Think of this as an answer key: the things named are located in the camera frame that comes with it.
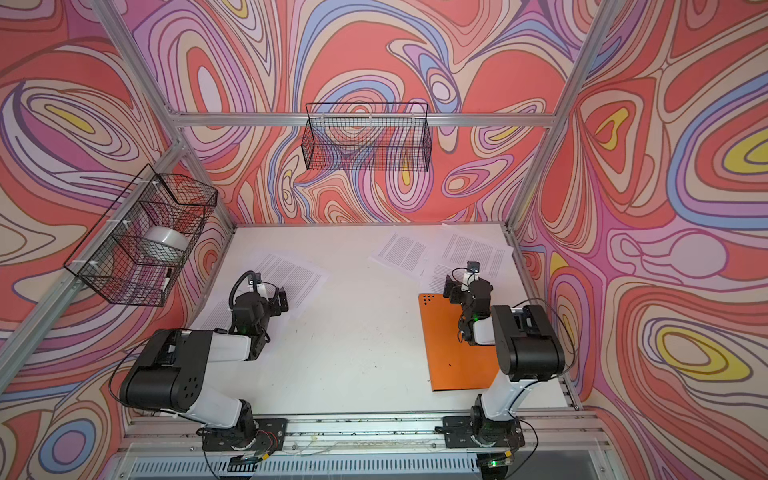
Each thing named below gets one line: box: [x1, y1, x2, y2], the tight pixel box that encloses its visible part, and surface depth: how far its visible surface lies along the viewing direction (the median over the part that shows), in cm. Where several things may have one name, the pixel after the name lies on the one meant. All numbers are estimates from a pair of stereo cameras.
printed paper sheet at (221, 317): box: [200, 299, 233, 332], surface depth 97 cm
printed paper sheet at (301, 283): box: [254, 253, 330, 319], surface depth 107 cm
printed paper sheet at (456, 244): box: [426, 223, 531, 307], surface depth 113 cm
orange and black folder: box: [418, 293, 500, 391], surface depth 88 cm
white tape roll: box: [144, 226, 189, 251], surface depth 75 cm
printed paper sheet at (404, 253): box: [368, 230, 432, 280], surface depth 113 cm
